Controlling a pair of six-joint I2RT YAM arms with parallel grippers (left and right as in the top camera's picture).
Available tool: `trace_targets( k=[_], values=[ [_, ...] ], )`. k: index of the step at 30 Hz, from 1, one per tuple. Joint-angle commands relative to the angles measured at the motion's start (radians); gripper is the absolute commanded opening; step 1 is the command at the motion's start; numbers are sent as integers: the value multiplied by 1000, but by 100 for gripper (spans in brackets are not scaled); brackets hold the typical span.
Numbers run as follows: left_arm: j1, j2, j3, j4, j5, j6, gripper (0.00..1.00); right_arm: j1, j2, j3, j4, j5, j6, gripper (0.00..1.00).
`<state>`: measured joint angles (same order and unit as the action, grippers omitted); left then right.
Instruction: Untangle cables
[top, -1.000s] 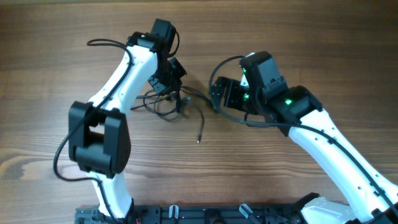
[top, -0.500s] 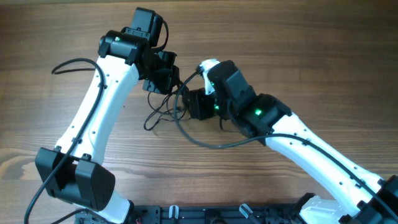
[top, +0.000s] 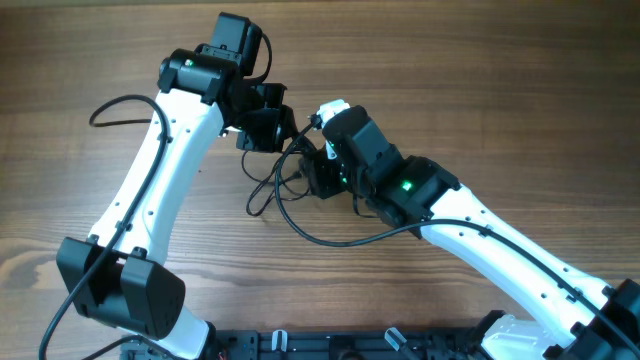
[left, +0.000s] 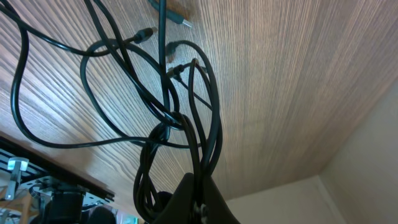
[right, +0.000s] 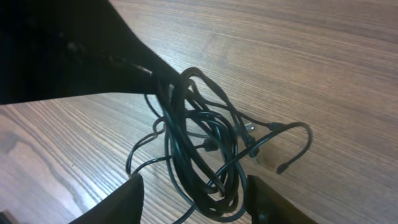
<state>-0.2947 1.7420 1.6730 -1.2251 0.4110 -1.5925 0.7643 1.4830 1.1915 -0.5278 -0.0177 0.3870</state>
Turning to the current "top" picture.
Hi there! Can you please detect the left camera cable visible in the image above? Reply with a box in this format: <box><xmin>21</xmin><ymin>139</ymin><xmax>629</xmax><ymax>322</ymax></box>
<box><xmin>37</xmin><ymin>94</ymin><xmax>174</xmax><ymax>360</ymax></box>

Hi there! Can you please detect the black cable bundle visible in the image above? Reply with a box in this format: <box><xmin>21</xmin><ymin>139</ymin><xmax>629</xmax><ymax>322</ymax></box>
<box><xmin>240</xmin><ymin>134</ymin><xmax>321</xmax><ymax>218</ymax></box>

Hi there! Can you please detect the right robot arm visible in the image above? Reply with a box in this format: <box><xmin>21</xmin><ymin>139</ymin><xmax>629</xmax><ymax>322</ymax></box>
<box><xmin>304</xmin><ymin>100</ymin><xmax>639</xmax><ymax>359</ymax></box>

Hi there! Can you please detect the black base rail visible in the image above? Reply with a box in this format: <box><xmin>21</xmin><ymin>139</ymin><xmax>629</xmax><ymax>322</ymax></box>
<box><xmin>119</xmin><ymin>327</ymin><xmax>486</xmax><ymax>360</ymax></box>

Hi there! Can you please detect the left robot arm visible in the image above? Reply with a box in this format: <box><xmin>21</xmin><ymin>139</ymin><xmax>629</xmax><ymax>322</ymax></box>
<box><xmin>56</xmin><ymin>13</ymin><xmax>295</xmax><ymax>359</ymax></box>

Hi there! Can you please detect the right camera cable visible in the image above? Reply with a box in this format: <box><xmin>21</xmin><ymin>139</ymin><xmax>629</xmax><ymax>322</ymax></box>
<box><xmin>273</xmin><ymin>113</ymin><xmax>640</xmax><ymax>359</ymax></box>

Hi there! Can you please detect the camera cable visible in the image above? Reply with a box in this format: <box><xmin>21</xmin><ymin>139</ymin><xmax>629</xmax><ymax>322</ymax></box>
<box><xmin>37</xmin><ymin>94</ymin><xmax>174</xmax><ymax>360</ymax></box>
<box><xmin>273</xmin><ymin>113</ymin><xmax>640</xmax><ymax>359</ymax></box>

